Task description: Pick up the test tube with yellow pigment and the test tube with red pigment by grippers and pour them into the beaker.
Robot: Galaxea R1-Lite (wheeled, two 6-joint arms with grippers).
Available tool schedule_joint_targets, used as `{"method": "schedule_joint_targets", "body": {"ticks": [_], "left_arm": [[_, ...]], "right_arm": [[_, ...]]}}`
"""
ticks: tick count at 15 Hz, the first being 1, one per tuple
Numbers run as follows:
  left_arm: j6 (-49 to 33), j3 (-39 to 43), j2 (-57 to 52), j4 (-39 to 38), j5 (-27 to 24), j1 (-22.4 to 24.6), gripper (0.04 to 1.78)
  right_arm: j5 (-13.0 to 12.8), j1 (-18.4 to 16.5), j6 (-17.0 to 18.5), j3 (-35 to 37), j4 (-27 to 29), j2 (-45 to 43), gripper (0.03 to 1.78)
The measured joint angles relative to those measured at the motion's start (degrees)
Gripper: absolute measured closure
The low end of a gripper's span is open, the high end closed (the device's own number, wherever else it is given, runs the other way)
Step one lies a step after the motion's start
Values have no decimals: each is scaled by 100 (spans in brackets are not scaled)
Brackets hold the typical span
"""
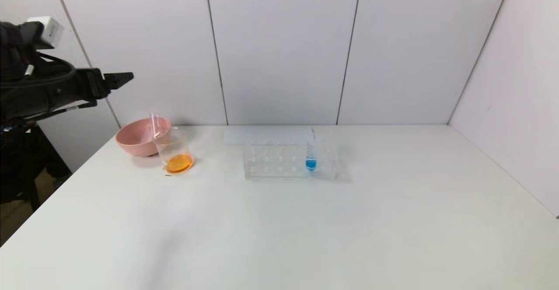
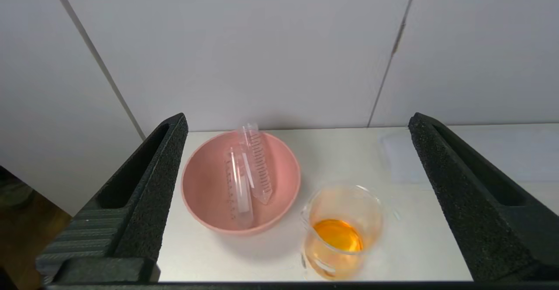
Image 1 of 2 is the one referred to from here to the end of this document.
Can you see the clear glass beaker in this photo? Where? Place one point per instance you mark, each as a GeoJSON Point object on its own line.
{"type": "Point", "coordinates": [177, 159]}

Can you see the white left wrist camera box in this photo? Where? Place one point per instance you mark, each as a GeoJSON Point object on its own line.
{"type": "Point", "coordinates": [48, 31]}

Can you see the white paper sheet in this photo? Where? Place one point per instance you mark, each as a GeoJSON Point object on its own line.
{"type": "Point", "coordinates": [244, 135]}

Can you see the test tube with yellow pigment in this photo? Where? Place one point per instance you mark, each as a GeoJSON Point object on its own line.
{"type": "Point", "coordinates": [156, 126]}

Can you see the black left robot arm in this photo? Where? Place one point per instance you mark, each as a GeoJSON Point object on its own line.
{"type": "Point", "coordinates": [30, 84]}

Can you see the pink plastic bowl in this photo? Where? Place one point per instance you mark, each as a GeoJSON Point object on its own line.
{"type": "Point", "coordinates": [137, 139]}

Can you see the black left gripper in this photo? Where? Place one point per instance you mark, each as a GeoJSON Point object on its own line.
{"type": "Point", "coordinates": [95, 84]}

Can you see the black stand beside table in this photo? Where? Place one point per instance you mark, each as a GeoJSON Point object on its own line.
{"type": "Point", "coordinates": [26, 167]}

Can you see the test tube with blue pigment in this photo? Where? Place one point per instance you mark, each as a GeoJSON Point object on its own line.
{"type": "Point", "coordinates": [311, 162]}

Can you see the clear acrylic test tube rack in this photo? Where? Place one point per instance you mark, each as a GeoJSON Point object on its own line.
{"type": "Point", "coordinates": [270, 163]}

